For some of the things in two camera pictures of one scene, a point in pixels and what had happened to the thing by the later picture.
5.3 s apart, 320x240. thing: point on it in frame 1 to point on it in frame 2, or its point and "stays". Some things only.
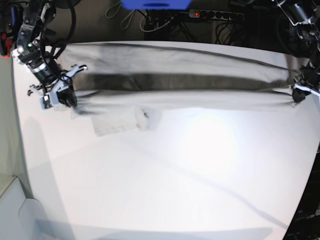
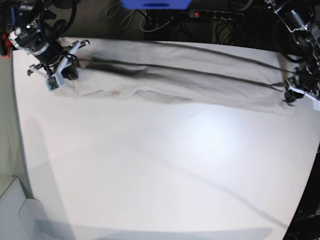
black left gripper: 68,95 to 70,72
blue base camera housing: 156,4 stays
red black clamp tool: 5,44 stays
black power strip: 199,13 stays
